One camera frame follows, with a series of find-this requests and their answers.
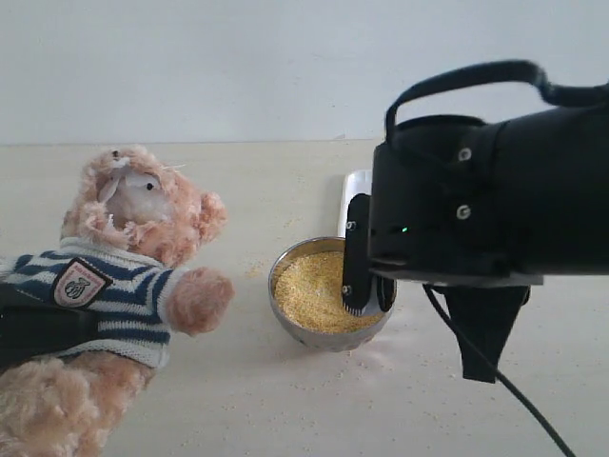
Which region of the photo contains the steel bowl of millet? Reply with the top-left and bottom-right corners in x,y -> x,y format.
267,236 -> 392,352

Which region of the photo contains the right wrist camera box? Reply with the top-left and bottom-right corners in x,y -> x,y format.
342,193 -> 397,318

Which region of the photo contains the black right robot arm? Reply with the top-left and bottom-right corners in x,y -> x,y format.
368,107 -> 608,384

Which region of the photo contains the black right camera cable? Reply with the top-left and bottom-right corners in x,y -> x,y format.
383,59 -> 609,457

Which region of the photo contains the tan teddy bear striped shirt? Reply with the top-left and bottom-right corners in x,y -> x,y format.
0,145 -> 235,457

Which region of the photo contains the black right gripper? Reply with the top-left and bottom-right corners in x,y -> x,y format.
368,114 -> 543,383

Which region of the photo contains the white rectangular plastic tray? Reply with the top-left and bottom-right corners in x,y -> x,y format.
337,169 -> 375,238

